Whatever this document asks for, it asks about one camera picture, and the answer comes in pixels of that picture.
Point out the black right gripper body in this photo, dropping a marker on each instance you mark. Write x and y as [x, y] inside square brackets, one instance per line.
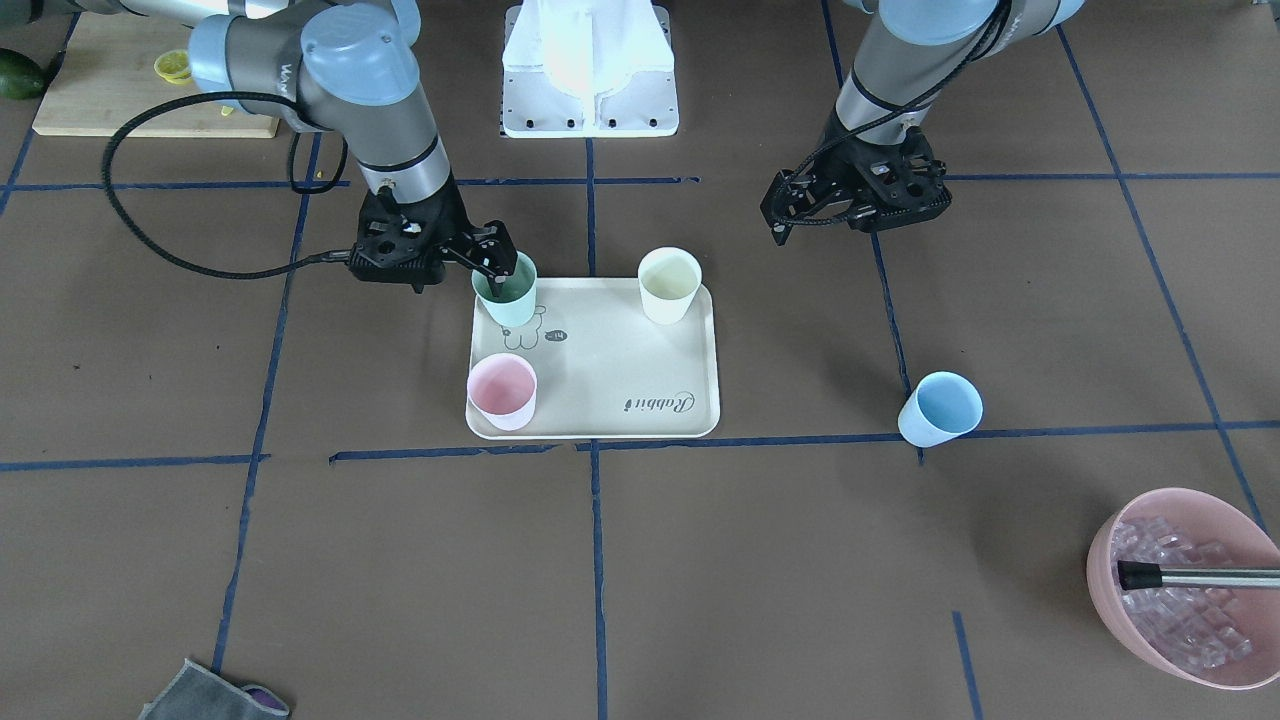
[452, 225]

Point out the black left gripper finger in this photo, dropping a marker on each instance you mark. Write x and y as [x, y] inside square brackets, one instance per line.
[793, 201]

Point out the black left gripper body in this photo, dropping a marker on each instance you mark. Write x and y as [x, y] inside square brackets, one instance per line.
[838, 170]

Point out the green cup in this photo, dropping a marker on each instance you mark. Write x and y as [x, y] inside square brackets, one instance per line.
[519, 298]

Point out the pink cup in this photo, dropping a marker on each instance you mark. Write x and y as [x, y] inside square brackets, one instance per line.
[504, 388]

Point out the cream yellow cup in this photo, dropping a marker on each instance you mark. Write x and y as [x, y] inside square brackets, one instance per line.
[668, 281]

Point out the light blue cup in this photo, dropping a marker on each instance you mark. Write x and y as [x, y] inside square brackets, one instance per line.
[942, 406]

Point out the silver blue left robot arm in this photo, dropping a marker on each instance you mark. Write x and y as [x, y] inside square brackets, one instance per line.
[914, 49]

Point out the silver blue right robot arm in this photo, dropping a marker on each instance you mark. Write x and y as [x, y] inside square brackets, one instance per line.
[345, 67]

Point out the cream rabbit tray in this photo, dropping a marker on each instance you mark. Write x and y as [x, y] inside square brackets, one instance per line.
[604, 369]

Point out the yellow lemon slice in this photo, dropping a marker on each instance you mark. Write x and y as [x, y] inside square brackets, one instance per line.
[173, 66]

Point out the wooden cutting board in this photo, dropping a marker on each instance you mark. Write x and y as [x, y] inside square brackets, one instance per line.
[108, 77]

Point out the grey cloth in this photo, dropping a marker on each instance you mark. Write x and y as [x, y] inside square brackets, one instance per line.
[196, 692]

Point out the pink bowl with ice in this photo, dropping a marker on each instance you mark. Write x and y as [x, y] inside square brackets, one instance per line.
[1214, 634]

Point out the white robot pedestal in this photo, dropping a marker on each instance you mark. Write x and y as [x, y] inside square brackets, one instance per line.
[588, 69]

